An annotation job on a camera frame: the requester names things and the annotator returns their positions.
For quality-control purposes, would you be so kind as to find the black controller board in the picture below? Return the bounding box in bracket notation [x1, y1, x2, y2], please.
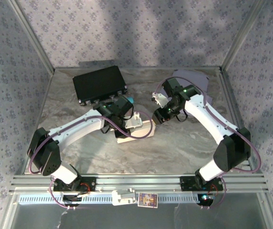
[62, 194, 83, 207]
[197, 193, 214, 206]

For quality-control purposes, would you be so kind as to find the aluminium frame side rail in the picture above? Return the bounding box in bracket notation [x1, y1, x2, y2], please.
[221, 68, 273, 229]
[1, 69, 56, 229]

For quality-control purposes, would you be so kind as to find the aluminium frame post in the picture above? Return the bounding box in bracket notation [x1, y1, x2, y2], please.
[219, 0, 268, 72]
[7, 0, 56, 73]

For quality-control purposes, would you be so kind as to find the white cardboard paper box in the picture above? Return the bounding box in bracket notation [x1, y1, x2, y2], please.
[116, 118, 155, 145]

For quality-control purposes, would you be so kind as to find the colourful picture card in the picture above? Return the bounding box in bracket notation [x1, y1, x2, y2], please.
[137, 192, 159, 208]

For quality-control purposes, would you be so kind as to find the black briefcase with chrome handle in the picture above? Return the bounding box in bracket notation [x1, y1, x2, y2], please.
[72, 65, 129, 107]

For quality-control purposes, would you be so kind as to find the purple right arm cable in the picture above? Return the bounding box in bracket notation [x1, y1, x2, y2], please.
[154, 76, 262, 210]

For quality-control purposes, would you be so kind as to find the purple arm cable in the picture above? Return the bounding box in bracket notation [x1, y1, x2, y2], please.
[154, 76, 262, 210]
[29, 111, 154, 210]

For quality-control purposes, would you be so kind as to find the white plastic bracket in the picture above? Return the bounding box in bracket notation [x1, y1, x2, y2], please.
[111, 187, 137, 206]

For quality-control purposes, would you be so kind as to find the slotted grey cable duct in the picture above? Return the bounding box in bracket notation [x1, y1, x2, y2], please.
[18, 193, 214, 205]

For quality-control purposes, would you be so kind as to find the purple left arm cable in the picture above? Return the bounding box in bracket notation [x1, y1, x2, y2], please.
[29, 111, 154, 210]

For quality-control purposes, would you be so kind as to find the aluminium front rail beam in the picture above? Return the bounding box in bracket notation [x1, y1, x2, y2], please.
[10, 174, 269, 193]

